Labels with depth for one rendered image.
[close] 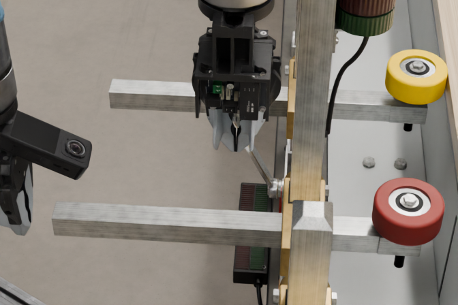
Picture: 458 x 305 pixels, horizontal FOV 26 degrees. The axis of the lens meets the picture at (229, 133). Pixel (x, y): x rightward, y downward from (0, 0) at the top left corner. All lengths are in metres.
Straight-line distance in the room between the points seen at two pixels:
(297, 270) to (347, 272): 0.56
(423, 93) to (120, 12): 1.81
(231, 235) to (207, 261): 1.10
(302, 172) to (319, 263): 0.28
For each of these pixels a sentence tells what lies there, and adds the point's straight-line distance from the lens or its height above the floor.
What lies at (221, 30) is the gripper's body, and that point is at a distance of 0.89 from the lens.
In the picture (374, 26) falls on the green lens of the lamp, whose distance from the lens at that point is 1.00.
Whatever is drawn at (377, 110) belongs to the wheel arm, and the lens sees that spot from 1.36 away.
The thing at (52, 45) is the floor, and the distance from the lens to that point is 2.91.
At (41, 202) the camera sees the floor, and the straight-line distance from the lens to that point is 2.43.
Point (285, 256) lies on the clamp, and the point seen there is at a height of 0.86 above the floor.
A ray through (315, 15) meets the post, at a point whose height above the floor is 1.14.
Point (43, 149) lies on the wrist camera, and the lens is 1.11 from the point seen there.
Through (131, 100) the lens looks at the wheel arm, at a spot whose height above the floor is 0.84.
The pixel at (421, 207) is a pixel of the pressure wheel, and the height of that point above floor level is 0.90.
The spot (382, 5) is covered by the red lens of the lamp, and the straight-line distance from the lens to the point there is 0.99.
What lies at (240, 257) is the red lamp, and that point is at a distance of 1.34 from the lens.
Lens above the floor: 1.72
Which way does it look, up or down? 42 degrees down
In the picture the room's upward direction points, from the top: straight up
